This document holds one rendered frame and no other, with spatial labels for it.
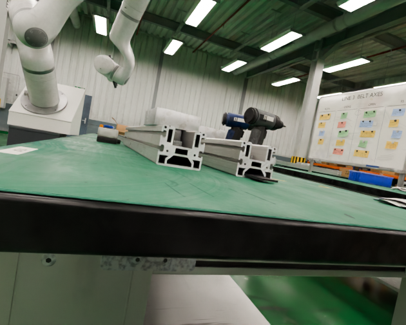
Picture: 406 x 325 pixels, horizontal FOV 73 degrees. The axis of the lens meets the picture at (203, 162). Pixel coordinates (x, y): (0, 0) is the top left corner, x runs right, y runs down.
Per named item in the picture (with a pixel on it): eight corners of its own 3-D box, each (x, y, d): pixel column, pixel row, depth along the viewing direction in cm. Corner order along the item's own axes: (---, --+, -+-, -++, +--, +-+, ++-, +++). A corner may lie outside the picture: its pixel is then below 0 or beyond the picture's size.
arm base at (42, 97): (14, 111, 118) (3, 73, 105) (28, 85, 130) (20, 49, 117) (62, 118, 123) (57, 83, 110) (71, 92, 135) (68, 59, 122)
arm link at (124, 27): (156, 29, 122) (127, 84, 137) (124, 6, 119) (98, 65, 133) (151, 32, 115) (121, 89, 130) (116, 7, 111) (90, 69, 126)
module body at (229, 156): (161, 150, 138) (164, 133, 137) (180, 153, 142) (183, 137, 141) (235, 176, 64) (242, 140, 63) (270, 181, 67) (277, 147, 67)
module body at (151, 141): (122, 144, 131) (125, 126, 130) (144, 147, 134) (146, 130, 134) (155, 164, 57) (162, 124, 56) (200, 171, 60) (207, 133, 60)
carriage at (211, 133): (180, 142, 108) (183, 125, 107) (205, 146, 112) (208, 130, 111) (193, 144, 93) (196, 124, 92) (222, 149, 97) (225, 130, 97)
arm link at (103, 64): (122, 67, 135) (105, 55, 133) (118, 62, 123) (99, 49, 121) (113, 81, 136) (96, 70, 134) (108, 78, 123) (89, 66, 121)
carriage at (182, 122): (141, 134, 77) (145, 110, 77) (178, 141, 82) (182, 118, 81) (151, 135, 63) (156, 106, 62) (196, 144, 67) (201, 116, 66)
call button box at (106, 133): (96, 140, 119) (98, 126, 119) (119, 144, 122) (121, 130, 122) (96, 140, 111) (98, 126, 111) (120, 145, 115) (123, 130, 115)
